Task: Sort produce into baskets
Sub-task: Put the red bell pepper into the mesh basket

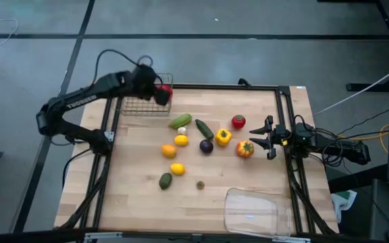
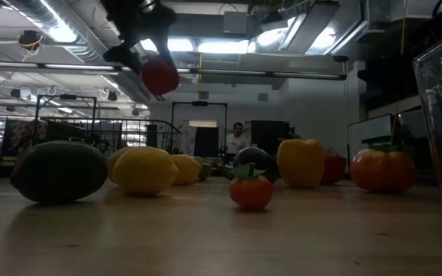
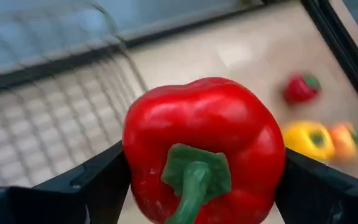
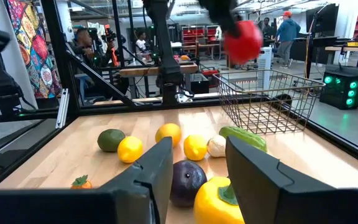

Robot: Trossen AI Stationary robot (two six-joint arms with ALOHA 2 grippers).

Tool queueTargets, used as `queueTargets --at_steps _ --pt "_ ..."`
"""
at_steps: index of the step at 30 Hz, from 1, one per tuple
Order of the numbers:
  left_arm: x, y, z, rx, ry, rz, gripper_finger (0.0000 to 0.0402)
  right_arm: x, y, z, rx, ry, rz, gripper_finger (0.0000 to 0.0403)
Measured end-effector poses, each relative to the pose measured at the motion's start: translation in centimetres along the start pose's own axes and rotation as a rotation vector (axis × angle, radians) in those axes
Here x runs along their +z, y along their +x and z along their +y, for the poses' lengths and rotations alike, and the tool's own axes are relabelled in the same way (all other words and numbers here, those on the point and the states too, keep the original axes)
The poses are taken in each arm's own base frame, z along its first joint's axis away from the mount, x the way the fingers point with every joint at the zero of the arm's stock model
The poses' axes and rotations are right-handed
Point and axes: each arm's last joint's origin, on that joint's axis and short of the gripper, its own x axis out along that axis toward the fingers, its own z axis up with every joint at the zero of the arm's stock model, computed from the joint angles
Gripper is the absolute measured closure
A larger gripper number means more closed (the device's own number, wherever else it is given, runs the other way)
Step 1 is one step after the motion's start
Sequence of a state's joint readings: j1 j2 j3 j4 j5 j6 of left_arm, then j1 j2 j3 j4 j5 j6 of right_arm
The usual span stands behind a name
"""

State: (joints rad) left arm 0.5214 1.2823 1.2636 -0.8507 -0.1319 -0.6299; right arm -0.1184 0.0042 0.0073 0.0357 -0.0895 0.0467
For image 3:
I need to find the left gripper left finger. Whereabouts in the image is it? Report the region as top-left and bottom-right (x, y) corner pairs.
(0, 140), (132, 224)

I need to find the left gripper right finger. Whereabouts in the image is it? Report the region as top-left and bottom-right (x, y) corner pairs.
(274, 147), (358, 224)

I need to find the orange tomato with green star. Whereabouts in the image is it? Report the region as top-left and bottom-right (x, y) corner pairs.
(329, 121), (358, 164)

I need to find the yellow bell pepper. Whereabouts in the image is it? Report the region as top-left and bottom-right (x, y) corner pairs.
(281, 119), (336, 162)

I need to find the red tomato with green star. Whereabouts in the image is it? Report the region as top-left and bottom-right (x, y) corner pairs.
(283, 72), (323, 106)

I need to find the red bell pepper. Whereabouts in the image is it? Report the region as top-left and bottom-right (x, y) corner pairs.
(122, 77), (287, 224)

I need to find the wire mesh basket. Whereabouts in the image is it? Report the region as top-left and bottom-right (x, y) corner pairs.
(0, 0), (150, 189)

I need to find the black metal table frame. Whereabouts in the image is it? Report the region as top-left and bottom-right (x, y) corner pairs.
(0, 0), (358, 124)

